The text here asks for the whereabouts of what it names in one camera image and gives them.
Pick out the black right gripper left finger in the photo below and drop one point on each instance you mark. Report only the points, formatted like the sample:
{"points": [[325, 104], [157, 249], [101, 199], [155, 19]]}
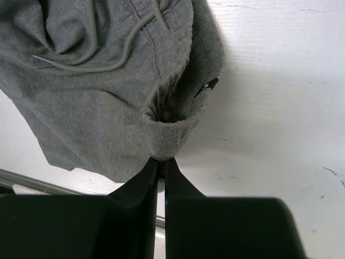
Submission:
{"points": [[118, 225]]}

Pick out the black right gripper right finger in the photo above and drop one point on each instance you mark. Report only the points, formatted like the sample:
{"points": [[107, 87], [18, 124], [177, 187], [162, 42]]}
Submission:
{"points": [[197, 226]]}

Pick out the grey drawstring shorts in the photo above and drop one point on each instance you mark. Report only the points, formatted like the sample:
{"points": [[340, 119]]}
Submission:
{"points": [[106, 85]]}

